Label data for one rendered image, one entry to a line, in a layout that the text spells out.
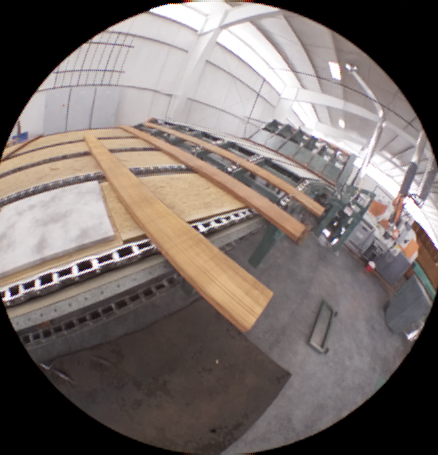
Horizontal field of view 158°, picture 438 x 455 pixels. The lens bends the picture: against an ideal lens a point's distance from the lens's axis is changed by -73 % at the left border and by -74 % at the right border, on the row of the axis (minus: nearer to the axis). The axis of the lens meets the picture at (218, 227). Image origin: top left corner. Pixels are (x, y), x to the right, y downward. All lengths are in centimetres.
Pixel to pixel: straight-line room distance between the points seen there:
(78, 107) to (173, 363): 593
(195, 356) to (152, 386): 38
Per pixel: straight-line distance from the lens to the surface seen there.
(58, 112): 584
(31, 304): 54
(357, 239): 469
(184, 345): 122
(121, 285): 45
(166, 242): 47
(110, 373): 125
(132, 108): 659
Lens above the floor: 121
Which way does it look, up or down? 35 degrees down
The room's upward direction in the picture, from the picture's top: 22 degrees clockwise
